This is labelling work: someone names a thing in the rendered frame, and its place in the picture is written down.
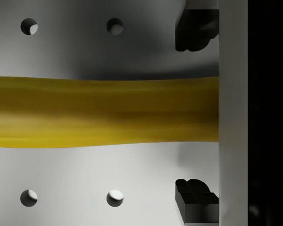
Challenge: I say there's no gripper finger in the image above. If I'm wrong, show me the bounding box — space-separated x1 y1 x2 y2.
175 178 220 223
175 9 220 52

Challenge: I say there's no banana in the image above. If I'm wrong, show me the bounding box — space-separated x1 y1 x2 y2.
0 76 220 149

